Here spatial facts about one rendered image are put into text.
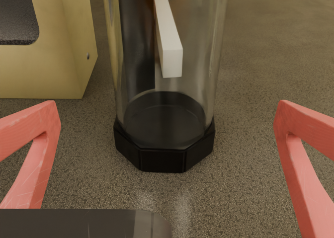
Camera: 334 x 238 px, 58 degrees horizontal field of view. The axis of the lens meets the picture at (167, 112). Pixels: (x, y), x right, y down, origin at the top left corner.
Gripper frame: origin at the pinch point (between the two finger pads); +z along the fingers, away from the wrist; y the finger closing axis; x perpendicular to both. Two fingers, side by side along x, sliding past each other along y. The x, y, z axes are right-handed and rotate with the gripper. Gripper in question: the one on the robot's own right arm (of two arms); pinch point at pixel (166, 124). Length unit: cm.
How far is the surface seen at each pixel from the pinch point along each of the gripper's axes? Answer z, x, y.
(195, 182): 8.3, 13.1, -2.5
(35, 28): 23.7, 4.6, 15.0
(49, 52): 20.5, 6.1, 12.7
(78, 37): 23.5, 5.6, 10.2
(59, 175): 9.1, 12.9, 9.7
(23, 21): 25.7, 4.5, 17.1
